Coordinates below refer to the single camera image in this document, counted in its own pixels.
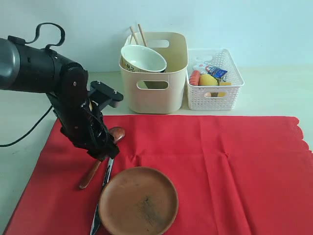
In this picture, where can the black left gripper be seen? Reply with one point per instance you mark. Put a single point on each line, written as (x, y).
(84, 127)

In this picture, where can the dark wooden spoon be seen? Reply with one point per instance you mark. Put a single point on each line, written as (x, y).
(118, 133)

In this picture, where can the brown wooden plate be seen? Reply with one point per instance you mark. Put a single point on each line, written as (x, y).
(138, 201)

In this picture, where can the steel table knife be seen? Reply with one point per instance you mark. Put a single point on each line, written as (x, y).
(96, 222)

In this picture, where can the white ceramic floral bowl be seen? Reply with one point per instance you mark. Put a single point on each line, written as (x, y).
(136, 58)

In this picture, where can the red grilled sausage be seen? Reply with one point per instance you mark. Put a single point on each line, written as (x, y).
(194, 78)

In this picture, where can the yellow lemon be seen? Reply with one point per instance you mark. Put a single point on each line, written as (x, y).
(207, 80)

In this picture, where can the blue white milk carton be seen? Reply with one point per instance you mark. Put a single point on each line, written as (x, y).
(207, 68)

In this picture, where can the yellow cheese wedge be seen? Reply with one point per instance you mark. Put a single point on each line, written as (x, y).
(222, 94)

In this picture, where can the red tablecloth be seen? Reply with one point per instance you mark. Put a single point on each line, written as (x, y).
(233, 175)

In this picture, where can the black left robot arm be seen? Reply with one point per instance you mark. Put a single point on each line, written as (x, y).
(28, 69)

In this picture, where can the cream plastic storage bin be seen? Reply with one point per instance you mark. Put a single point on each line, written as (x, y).
(158, 93)

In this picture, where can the white perforated plastic basket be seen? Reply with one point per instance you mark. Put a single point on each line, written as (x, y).
(222, 59)

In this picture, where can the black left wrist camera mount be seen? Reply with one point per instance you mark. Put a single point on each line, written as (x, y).
(104, 95)

